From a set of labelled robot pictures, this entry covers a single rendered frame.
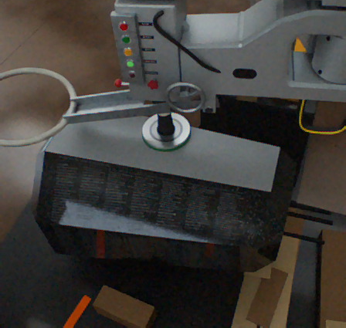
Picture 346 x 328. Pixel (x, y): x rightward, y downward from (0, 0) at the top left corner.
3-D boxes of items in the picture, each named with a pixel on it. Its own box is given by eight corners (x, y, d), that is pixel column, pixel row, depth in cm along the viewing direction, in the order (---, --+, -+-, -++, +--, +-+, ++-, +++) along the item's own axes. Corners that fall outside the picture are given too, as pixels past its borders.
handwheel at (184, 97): (208, 98, 163) (208, 67, 152) (205, 116, 157) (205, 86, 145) (169, 96, 165) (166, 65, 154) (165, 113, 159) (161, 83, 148)
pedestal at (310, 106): (222, 108, 316) (225, 22, 259) (312, 127, 299) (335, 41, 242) (195, 177, 278) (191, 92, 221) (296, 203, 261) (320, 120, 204)
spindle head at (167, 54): (228, 73, 176) (232, -29, 141) (224, 111, 162) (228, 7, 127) (142, 69, 181) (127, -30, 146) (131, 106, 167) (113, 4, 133)
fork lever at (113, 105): (222, 80, 177) (220, 72, 174) (218, 113, 165) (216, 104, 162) (77, 99, 199) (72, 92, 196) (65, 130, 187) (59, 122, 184)
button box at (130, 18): (146, 79, 156) (136, 11, 135) (144, 83, 155) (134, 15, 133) (124, 78, 158) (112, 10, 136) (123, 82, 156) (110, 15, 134)
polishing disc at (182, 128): (168, 157, 183) (168, 155, 182) (133, 134, 192) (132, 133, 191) (199, 127, 192) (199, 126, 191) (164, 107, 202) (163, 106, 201)
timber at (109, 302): (96, 312, 224) (92, 304, 214) (107, 292, 230) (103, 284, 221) (147, 336, 214) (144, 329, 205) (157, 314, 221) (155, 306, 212)
